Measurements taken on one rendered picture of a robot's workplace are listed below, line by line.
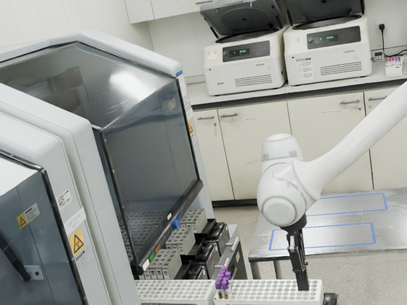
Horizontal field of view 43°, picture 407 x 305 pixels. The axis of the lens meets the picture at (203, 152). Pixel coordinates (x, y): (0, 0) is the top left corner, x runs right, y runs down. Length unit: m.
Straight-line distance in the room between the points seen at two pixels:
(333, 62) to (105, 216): 2.48
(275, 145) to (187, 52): 3.23
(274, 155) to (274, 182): 0.15
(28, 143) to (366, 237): 1.12
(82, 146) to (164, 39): 3.23
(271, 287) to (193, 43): 3.13
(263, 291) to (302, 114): 2.31
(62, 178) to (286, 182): 0.51
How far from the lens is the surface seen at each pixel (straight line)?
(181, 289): 1.61
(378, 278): 3.09
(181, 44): 4.44
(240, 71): 3.69
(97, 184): 1.37
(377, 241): 1.78
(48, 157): 1.21
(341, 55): 3.58
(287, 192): 1.11
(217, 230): 2.00
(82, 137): 1.33
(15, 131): 1.25
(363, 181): 3.82
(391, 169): 3.80
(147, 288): 1.66
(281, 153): 1.26
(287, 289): 1.52
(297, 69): 3.62
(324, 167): 1.15
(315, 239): 1.82
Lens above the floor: 1.71
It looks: 18 degrees down
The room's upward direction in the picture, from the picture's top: 12 degrees counter-clockwise
